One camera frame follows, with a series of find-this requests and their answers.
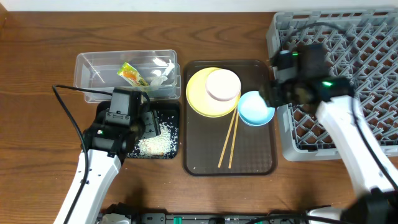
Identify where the green orange snack wrapper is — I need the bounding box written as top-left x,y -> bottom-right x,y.
117,62 -> 152,92

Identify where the clear plastic wrapper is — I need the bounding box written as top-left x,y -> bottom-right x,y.
150,58 -> 175,86

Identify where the light blue bowl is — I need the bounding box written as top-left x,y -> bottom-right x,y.
238,91 -> 275,126

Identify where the yellow plate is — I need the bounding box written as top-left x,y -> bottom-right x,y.
186,67 -> 241,118

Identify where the wooden chopstick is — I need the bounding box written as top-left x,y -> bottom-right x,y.
217,108 -> 237,168
228,108 -> 239,169

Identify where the white pink bowl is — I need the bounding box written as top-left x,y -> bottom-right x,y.
205,69 -> 241,101

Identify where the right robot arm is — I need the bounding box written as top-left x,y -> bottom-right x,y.
260,44 -> 397,223

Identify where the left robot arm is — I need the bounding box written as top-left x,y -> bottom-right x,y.
55,87 -> 160,223

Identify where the grey dishwasher rack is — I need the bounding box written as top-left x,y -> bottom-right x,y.
266,8 -> 397,161

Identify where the spilled rice pile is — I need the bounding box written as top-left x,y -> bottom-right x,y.
137,123 -> 177,157

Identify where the black tray bin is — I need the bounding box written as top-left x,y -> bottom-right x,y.
86,101 -> 180,161

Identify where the clear plastic bin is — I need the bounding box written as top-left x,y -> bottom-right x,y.
74,49 -> 181,101

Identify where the brown serving tray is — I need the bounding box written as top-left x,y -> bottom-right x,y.
183,60 -> 277,176

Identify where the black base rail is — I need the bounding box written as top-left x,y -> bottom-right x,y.
95,203 -> 308,224

